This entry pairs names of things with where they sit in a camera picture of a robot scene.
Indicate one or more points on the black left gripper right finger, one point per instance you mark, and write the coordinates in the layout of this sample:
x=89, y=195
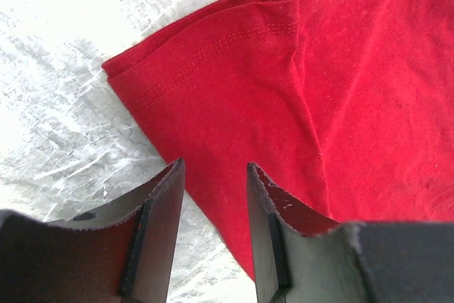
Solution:
x=300, y=255

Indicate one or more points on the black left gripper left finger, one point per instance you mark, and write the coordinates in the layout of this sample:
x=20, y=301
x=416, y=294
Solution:
x=121, y=251

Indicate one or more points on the red t shirt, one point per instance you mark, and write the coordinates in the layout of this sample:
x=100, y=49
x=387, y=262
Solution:
x=347, y=104

